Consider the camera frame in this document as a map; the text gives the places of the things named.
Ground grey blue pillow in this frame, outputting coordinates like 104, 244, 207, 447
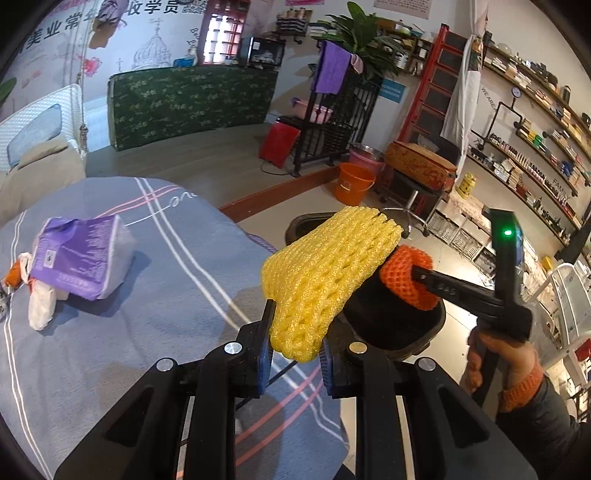
7, 104, 63, 167

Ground white plastic bag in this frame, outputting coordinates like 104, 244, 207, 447
28, 277, 58, 330

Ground person's right forearm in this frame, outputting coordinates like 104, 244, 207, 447
496, 364, 587, 480

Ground orange white wrapper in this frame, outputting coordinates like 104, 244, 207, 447
0, 254, 33, 301

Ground person's right hand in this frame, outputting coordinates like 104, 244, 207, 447
459, 329, 539, 396

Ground black framed picture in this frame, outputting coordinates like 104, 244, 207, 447
240, 36, 286, 70

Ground orange bucket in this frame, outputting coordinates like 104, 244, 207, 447
335, 162, 376, 207

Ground orange cushioned stool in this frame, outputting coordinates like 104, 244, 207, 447
379, 141, 459, 238

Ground yellow foam net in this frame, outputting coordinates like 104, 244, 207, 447
261, 206, 403, 363

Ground purple towel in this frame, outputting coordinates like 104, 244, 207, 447
311, 41, 352, 97

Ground pink bucket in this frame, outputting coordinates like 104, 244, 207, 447
348, 143, 386, 178

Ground wall shelves with bottles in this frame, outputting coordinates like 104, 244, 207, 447
466, 39, 591, 250

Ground white hanging cloth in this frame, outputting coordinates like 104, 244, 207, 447
441, 30, 486, 167

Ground large printed wall poster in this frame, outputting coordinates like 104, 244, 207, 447
0, 0, 213, 121

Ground red ladder shelf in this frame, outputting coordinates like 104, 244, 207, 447
397, 23, 472, 148

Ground green potted plant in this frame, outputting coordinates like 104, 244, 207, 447
307, 2, 419, 81

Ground purple hanging fabric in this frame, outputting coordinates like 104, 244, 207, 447
90, 0, 132, 49

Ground black iron rack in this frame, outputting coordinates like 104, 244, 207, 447
292, 41, 384, 178

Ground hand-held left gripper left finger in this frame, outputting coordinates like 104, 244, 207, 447
54, 299, 278, 480

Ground black bottle wall rack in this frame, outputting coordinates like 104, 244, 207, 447
276, 7, 309, 37

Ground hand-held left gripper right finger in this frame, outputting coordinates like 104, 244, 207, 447
321, 337, 539, 480

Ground purple plastic packet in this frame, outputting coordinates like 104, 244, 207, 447
28, 216, 138, 301

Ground green patterned counter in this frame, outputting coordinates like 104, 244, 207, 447
107, 65, 280, 152

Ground black trash bin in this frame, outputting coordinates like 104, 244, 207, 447
285, 212, 448, 363

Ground white hanging chair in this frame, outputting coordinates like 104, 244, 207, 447
0, 83, 88, 171

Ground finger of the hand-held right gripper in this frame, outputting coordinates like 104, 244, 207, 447
412, 264, 504, 319

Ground thin black phone cable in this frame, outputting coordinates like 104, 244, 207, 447
235, 360, 298, 409

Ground pink basin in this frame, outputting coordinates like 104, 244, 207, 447
290, 98, 335, 124

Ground beige cushion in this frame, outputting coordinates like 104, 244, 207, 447
0, 138, 88, 227

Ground red phone booth cabinet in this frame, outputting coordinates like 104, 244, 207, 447
198, 0, 252, 66

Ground wooden shelf with jars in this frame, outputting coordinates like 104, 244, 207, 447
376, 23, 437, 77

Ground blue wall sign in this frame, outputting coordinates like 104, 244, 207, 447
379, 78, 407, 102

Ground white plastic chair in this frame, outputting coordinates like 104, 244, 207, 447
531, 261, 591, 370

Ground orange foam net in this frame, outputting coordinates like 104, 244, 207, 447
379, 244, 441, 311

